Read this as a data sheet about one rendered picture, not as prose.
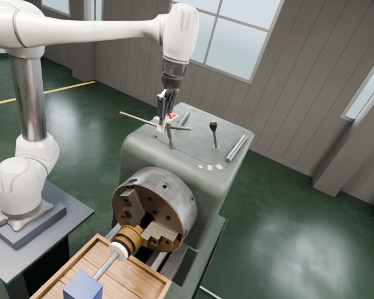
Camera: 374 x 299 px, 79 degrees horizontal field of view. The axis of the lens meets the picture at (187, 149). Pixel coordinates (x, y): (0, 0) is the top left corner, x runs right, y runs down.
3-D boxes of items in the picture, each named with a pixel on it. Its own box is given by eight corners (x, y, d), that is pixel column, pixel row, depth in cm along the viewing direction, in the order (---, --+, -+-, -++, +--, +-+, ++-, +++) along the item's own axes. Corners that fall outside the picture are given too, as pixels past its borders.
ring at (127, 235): (127, 215, 79) (108, 234, 71) (149, 228, 77) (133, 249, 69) (124, 231, 84) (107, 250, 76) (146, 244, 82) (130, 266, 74)
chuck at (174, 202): (119, 205, 103) (136, 155, 85) (176, 248, 98) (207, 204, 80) (105, 219, 96) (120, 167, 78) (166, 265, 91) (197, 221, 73)
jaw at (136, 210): (142, 207, 87) (129, 181, 84) (151, 207, 85) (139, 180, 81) (123, 228, 78) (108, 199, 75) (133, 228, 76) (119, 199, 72)
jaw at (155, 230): (157, 213, 85) (186, 227, 81) (156, 222, 87) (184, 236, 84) (139, 235, 76) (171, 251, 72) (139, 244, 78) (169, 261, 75)
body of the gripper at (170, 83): (169, 68, 85) (165, 92, 90) (157, 72, 78) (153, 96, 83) (187, 75, 83) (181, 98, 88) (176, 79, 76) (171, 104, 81)
